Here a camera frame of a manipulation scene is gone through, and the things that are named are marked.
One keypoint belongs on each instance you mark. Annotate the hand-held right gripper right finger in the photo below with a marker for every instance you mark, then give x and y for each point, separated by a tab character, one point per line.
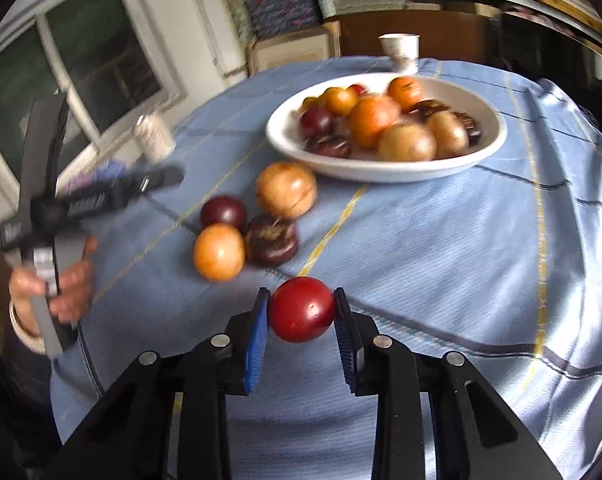
346	345

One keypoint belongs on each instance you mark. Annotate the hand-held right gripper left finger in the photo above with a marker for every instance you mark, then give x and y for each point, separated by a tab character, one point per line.
257	345

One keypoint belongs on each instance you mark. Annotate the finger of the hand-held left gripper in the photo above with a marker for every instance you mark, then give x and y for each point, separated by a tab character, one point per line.
46	130
126	187

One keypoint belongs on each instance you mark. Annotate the red tomato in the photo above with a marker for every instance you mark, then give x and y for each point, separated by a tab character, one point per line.
301	310

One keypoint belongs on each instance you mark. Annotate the white oval plate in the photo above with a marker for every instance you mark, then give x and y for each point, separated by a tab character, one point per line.
431	169

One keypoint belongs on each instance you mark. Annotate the small orange kumquat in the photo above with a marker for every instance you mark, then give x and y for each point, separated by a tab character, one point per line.
309	104

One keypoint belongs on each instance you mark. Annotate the tan round pear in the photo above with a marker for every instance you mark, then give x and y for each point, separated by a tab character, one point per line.
407	141

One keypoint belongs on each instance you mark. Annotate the large orange mandarin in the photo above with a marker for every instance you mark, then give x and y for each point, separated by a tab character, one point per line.
373	120

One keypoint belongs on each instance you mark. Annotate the small orange mandarin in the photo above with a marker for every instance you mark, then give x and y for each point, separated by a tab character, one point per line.
340	101

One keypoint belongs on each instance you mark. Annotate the medium orange mandarin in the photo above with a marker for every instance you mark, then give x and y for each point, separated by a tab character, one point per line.
406	91

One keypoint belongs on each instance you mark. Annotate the person's left forearm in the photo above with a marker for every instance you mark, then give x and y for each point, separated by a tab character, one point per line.
26	390

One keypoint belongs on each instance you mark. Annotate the person's left hand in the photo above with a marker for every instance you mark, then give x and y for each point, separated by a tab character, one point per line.
76	285

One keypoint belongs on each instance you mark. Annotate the purple cloth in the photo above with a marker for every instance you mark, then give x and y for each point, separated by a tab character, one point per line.
101	172

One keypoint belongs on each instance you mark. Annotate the white ceramic jar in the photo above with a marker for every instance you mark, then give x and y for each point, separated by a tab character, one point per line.
155	137

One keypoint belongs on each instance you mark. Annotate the white framed window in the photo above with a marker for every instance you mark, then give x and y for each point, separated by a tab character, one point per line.
96	45

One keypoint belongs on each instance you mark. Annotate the dark red plum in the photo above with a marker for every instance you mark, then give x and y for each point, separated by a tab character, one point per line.
317	120
223	211

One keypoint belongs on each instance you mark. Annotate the yellow-orange round citrus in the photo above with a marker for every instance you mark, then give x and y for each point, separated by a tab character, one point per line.
218	251

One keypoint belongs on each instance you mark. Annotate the blue striped tablecloth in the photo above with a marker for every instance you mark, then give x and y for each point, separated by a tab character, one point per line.
431	285

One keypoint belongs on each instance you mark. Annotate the large tan onion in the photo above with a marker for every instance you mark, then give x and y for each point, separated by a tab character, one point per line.
286	190

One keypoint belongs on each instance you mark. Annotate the green marbled panel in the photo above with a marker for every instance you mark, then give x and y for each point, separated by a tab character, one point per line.
233	5

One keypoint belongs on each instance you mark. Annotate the cardboard box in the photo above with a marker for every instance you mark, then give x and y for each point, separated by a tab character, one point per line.
291	50

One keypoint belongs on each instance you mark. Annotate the stack of blue patterned boxes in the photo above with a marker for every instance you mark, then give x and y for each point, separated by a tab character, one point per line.
281	10

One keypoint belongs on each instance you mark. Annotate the tan potato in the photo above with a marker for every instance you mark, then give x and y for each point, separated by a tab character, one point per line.
448	132

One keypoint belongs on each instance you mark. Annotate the small red plum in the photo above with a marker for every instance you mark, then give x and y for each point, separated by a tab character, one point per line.
358	90

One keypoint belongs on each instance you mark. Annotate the white paper cup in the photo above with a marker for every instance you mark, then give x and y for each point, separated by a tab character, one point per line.
401	52

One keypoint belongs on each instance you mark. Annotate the brown wooden chair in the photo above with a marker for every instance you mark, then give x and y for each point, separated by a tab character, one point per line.
431	35

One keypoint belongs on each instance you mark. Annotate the black glossy cabinet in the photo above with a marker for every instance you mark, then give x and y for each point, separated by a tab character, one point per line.
546	50

